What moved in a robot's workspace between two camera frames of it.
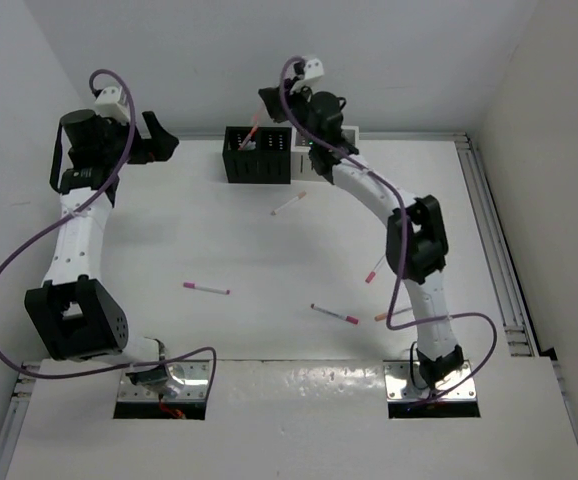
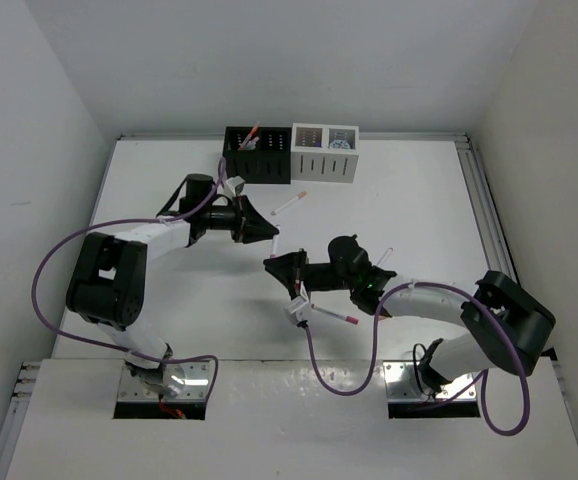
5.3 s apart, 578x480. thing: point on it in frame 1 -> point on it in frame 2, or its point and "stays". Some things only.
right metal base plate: x=399 y=385 stays
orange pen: x=251 y=132 stays
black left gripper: x=159 y=147 -> x=248 y=224
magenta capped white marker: x=347 y=318 stays
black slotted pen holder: x=268 y=163 stays
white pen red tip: x=296 y=198 stays
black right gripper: x=274 y=103 -> x=290 y=270
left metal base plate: x=187 y=382 stays
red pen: x=256 y=120 -> x=252 y=133
